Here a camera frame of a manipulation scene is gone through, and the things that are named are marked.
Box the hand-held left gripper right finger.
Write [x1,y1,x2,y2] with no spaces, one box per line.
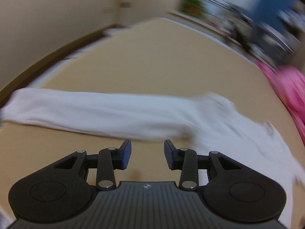
[164,139,239,191]

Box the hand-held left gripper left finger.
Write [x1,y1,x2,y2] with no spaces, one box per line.
[54,139,132,191]

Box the white small garment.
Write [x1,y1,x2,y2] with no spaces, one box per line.
[0,88,301,229]

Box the white window ledge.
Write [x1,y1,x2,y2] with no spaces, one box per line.
[167,10,256,64]

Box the pink cloth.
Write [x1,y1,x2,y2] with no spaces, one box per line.
[254,61,305,146]

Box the green potted plant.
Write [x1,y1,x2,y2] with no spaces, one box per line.
[181,0,208,18]

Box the blue curtain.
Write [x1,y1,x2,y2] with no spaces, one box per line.
[185,0,301,43]

